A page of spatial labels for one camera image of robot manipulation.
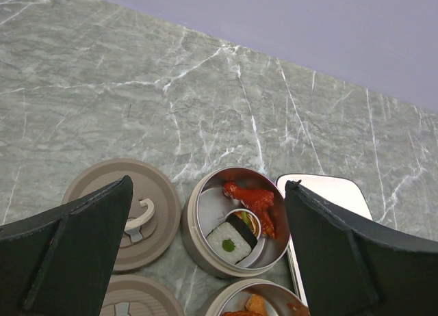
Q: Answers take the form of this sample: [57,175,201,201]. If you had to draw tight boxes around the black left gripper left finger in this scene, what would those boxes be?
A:
[1,176,133,315]

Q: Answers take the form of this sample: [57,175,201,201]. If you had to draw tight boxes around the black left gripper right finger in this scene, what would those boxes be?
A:
[285,181,437,315]

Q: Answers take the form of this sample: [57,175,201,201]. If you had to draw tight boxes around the brown tin lid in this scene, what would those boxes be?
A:
[62,159,181,272]
[100,275,185,316]

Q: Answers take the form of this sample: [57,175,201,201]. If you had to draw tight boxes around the brown round food piece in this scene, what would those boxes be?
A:
[225,208,262,239]

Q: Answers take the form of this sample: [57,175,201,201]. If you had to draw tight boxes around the red sausage piece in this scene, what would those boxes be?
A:
[222,181,276,239]

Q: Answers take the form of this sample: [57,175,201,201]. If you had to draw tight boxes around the sushi roll piece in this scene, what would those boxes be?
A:
[206,215,258,265]

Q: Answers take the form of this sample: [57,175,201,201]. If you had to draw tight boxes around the near metal lunch tin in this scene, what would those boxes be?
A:
[198,278,310,316]

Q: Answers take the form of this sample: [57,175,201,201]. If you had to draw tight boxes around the metal lunch tin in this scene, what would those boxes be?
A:
[198,278,310,316]
[182,167,289,278]

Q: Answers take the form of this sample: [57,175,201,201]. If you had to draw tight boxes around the far metal lunch tin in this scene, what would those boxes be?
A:
[182,167,289,278]

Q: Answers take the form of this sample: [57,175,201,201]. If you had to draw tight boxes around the white rectangular plate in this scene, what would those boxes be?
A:
[275,173,373,305]

